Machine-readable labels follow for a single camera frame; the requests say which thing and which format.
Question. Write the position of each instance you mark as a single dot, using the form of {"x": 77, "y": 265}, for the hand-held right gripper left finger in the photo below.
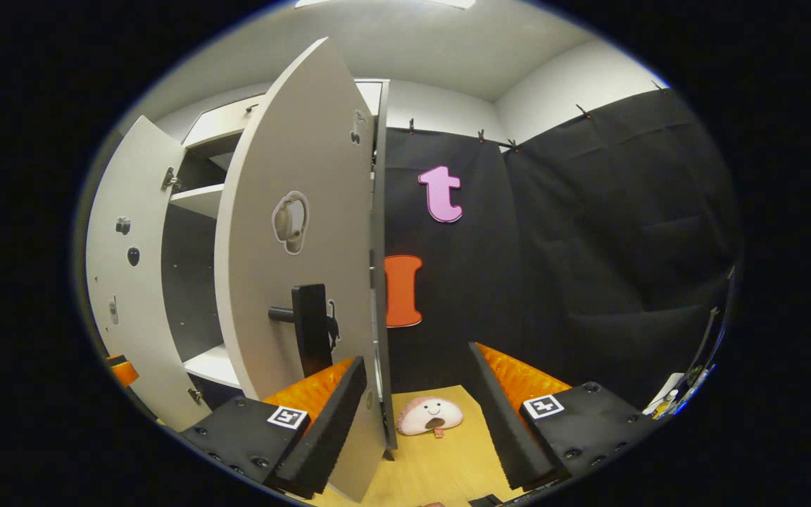
{"x": 321, "y": 436}

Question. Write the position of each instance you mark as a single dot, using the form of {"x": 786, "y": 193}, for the white cabinet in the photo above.
{"x": 201, "y": 201}

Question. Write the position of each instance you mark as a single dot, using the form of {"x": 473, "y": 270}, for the white door with camera sticker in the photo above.
{"x": 145, "y": 338}

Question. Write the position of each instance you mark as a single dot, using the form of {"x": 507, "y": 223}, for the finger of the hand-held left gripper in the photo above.
{"x": 125, "y": 373}

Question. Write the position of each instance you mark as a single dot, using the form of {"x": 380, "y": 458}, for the white pink smiling plush toy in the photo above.
{"x": 428, "y": 415}

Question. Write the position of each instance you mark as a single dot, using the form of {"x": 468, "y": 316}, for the black backdrop cloth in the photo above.
{"x": 588, "y": 246}

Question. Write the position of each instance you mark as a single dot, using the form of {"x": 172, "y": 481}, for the white door with headphones sticker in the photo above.
{"x": 321, "y": 127}

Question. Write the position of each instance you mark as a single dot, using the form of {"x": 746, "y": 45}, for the long ceiling light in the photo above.
{"x": 384, "y": 3}

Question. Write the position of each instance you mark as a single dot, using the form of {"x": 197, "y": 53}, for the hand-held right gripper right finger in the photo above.
{"x": 504, "y": 422}

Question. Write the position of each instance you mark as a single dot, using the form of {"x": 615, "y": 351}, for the small yellow bottle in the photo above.
{"x": 667, "y": 403}

